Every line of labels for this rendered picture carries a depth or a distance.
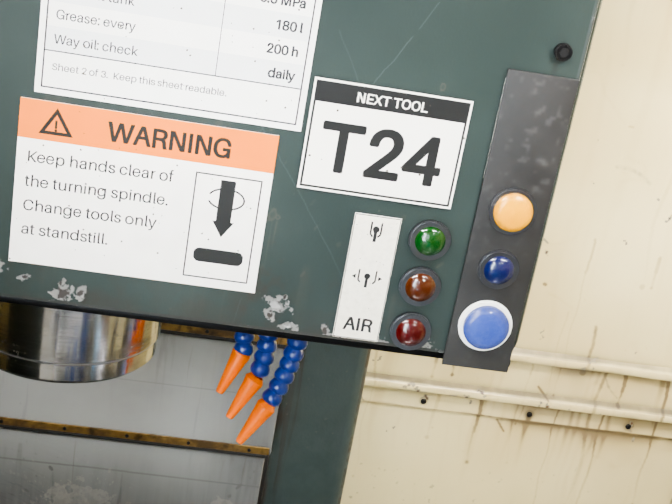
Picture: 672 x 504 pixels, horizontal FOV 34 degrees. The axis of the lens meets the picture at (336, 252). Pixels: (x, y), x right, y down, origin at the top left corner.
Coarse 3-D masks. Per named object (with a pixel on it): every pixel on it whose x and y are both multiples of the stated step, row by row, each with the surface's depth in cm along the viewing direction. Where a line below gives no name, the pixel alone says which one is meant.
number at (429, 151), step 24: (384, 120) 67; (384, 144) 68; (408, 144) 68; (432, 144) 68; (360, 168) 68; (384, 168) 68; (408, 168) 69; (432, 168) 69; (408, 192) 69; (432, 192) 69
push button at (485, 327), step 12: (480, 312) 72; (492, 312) 72; (468, 324) 72; (480, 324) 72; (492, 324) 72; (504, 324) 72; (468, 336) 72; (480, 336) 72; (492, 336) 72; (504, 336) 72; (480, 348) 73
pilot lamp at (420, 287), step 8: (408, 280) 71; (416, 280) 71; (424, 280) 71; (432, 280) 71; (408, 288) 71; (416, 288) 71; (424, 288) 71; (432, 288) 71; (408, 296) 71; (416, 296) 71; (424, 296) 71
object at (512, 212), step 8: (504, 200) 69; (512, 200) 69; (520, 200) 69; (528, 200) 69; (496, 208) 69; (504, 208) 69; (512, 208) 69; (520, 208) 69; (528, 208) 69; (496, 216) 69; (504, 216) 69; (512, 216) 69; (520, 216) 69; (528, 216) 69; (504, 224) 70; (512, 224) 70; (520, 224) 70
